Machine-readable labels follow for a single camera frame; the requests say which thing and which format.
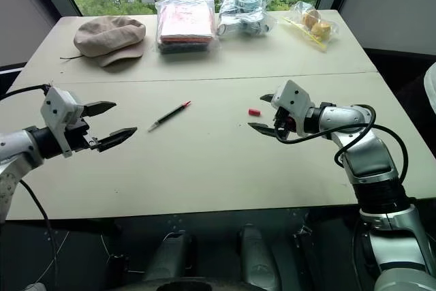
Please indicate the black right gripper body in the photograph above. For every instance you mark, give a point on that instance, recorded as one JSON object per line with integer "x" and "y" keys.
{"x": 284, "y": 122}

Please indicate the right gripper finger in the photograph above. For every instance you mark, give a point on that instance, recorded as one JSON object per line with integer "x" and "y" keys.
{"x": 264, "y": 129}
{"x": 269, "y": 97}

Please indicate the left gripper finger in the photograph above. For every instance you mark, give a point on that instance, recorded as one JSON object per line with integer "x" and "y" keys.
{"x": 117, "y": 137}
{"x": 98, "y": 108}

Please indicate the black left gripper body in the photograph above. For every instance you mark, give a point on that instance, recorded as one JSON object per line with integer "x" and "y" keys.
{"x": 79, "y": 134}

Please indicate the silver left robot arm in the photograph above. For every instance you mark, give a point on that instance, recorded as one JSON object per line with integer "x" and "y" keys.
{"x": 13, "y": 148}

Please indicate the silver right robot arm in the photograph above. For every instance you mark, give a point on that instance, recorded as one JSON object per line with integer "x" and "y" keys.
{"x": 371, "y": 158}

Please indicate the red pen cap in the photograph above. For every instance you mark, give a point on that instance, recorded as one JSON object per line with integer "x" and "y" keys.
{"x": 253, "y": 112}

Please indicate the black pen with red tip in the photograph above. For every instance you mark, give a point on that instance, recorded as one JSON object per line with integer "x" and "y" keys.
{"x": 168, "y": 116}

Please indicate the beige newsboy cap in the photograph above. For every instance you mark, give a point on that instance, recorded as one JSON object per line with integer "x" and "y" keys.
{"x": 109, "y": 37}

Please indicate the plastic bag of yellow buns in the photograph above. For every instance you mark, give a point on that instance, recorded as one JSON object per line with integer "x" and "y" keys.
{"x": 315, "y": 25}

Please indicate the plastic bag of tape rolls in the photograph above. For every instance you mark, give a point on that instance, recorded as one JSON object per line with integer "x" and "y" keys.
{"x": 243, "y": 15}

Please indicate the plastic bag of folded cloths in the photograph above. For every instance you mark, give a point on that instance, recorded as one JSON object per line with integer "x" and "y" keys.
{"x": 185, "y": 22}

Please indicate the white rounded object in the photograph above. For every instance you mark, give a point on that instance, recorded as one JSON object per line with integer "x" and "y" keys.
{"x": 431, "y": 86}

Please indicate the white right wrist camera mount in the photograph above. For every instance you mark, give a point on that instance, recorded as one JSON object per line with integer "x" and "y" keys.
{"x": 293, "y": 98}

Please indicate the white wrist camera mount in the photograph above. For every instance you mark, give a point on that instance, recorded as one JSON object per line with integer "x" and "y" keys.
{"x": 56, "y": 107}
{"x": 293, "y": 98}

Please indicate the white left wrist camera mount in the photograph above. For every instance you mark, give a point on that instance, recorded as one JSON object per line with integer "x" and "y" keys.
{"x": 56, "y": 107}

